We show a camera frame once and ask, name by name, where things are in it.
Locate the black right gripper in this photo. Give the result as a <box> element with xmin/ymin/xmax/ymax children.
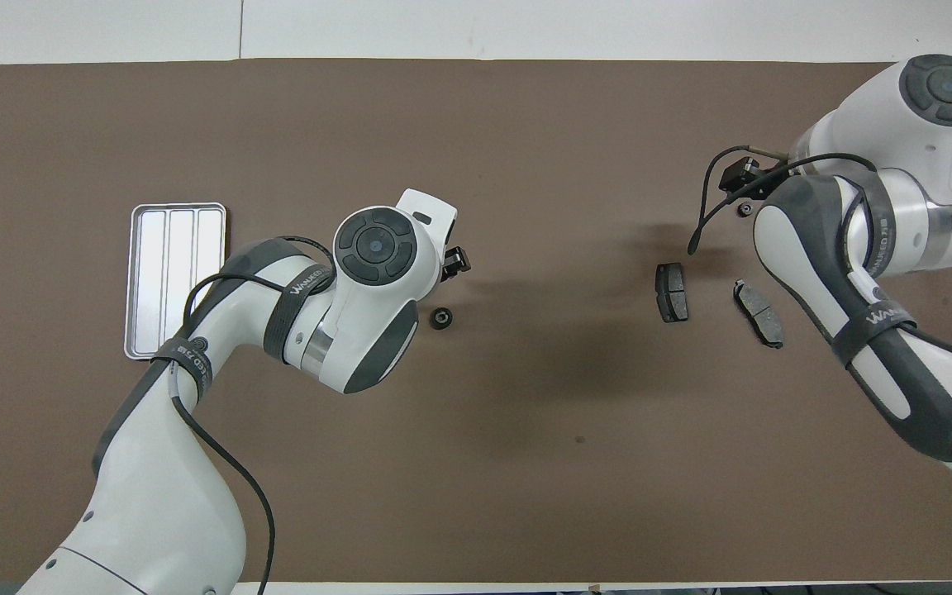
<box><xmin>720</xmin><ymin>156</ymin><xmax>774</xmax><ymax>200</ymax></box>

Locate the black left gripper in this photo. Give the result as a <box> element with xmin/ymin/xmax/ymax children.
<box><xmin>440</xmin><ymin>246</ymin><xmax>473</xmax><ymax>286</ymax></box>

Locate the silver metal tray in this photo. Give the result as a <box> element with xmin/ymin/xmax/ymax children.
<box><xmin>124</xmin><ymin>203</ymin><xmax>227</xmax><ymax>361</ymax></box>

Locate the short dark brake pad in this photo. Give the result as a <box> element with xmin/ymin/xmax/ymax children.
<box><xmin>654</xmin><ymin>263</ymin><xmax>689</xmax><ymax>323</ymax></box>

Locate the long dark brake pad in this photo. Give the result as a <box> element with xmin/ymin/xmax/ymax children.
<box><xmin>732</xmin><ymin>279</ymin><xmax>785</xmax><ymax>350</ymax></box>

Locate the brown table mat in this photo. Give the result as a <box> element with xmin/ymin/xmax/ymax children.
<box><xmin>0</xmin><ymin>58</ymin><xmax>952</xmax><ymax>583</ymax></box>

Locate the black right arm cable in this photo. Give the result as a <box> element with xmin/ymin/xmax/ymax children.
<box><xmin>688</xmin><ymin>145</ymin><xmax>878</xmax><ymax>255</ymax></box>

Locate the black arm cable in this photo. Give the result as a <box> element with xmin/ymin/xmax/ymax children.
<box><xmin>688</xmin><ymin>145</ymin><xmax>878</xmax><ymax>255</ymax></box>
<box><xmin>169</xmin><ymin>235</ymin><xmax>336</xmax><ymax>595</ymax></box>

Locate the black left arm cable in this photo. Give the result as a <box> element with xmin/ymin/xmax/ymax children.
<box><xmin>169</xmin><ymin>235</ymin><xmax>336</xmax><ymax>595</ymax></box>

